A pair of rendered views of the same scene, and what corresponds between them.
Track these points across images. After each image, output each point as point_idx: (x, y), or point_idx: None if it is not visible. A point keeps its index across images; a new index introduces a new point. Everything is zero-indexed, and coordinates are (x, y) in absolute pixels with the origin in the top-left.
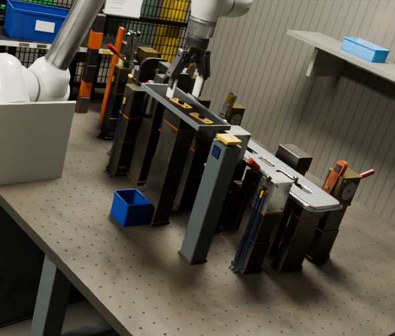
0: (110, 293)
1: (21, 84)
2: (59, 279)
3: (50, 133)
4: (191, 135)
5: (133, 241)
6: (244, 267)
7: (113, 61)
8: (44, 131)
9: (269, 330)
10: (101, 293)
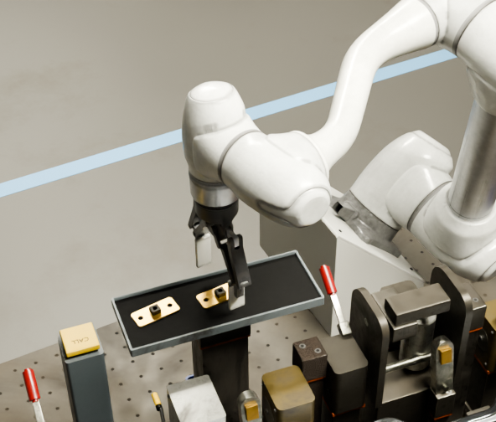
0: (22, 371)
1: (382, 182)
2: None
3: (315, 254)
4: (200, 351)
5: (147, 412)
6: None
7: None
8: (309, 244)
9: None
10: (22, 362)
